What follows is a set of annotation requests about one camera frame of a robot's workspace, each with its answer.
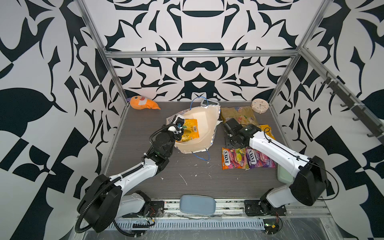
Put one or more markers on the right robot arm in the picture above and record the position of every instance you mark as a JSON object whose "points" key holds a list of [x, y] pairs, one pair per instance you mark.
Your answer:
{"points": [[310, 174]]}

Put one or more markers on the small circuit board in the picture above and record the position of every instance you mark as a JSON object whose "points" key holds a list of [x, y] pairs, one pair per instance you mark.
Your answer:
{"points": [[272, 226]]}

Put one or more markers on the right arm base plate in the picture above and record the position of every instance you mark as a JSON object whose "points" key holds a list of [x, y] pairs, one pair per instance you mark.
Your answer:
{"points": [[254, 208]]}

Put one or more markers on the orange plush toy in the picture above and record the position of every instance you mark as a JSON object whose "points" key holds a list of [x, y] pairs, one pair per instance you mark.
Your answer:
{"points": [[141, 103]]}

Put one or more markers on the white cable duct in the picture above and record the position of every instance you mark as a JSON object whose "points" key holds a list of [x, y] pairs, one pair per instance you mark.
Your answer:
{"points": [[187, 224]]}

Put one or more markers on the white digital clock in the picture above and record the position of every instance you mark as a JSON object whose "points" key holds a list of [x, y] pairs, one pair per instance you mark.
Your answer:
{"points": [[206, 102]]}

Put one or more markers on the light green container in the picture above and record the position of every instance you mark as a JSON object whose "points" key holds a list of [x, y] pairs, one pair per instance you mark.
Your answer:
{"points": [[284, 176]]}

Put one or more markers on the gold snack bag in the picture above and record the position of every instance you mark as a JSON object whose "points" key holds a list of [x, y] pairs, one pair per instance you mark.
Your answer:
{"points": [[243, 115]]}

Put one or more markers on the black hook rail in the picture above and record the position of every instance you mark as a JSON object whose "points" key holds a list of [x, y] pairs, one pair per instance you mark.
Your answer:
{"points": [[351, 102]]}

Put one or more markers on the yellow orange candy bag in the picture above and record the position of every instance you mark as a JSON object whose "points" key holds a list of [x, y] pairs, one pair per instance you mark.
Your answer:
{"points": [[267, 129]]}

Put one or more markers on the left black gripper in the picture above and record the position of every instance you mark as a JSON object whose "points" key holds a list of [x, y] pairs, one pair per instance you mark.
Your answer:
{"points": [[178, 134]]}

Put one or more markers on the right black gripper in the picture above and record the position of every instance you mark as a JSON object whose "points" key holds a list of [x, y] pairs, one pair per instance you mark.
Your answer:
{"points": [[227, 145]]}

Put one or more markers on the purple black cherry candy bag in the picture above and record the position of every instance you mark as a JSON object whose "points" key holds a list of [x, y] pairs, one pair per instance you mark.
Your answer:
{"points": [[256, 159]]}

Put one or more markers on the blue checkered paper bag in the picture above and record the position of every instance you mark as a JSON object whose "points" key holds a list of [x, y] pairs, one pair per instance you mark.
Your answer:
{"points": [[208, 120]]}

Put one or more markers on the beige alarm clock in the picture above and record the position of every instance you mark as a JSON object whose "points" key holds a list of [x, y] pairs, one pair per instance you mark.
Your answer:
{"points": [[260, 106]]}

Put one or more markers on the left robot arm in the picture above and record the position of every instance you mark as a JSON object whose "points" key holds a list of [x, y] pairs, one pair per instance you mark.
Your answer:
{"points": [[103, 202]]}

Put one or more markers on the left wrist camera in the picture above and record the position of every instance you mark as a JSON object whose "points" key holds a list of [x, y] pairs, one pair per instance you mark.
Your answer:
{"points": [[176, 124]]}

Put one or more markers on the orange Fox's fruits candy bag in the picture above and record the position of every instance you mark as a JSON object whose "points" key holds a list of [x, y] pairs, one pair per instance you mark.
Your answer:
{"points": [[234, 159]]}

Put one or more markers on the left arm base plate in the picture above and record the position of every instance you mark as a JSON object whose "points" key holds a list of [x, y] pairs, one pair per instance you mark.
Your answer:
{"points": [[156, 209]]}

